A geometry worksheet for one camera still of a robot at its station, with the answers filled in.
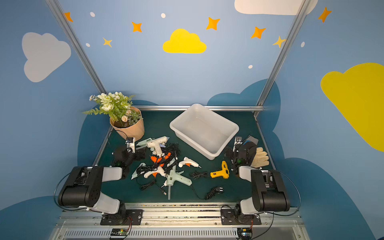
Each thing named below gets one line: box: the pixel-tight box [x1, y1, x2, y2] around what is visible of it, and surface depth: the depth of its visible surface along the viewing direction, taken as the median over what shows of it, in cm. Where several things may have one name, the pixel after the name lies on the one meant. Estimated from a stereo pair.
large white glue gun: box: [147, 136, 168, 158], surface depth 97 cm
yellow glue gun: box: [210, 160, 230, 179], surface depth 90 cm
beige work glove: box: [251, 147, 270, 169], surface depth 98 cm
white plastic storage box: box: [170, 103, 240, 160], surface depth 107 cm
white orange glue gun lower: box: [143, 166, 167, 179], surface depth 88 cm
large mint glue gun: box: [160, 165, 192, 200], surface depth 86 cm
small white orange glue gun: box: [178, 157, 202, 169], surface depth 94 cm
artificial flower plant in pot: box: [82, 91, 145, 141], surface depth 88 cm
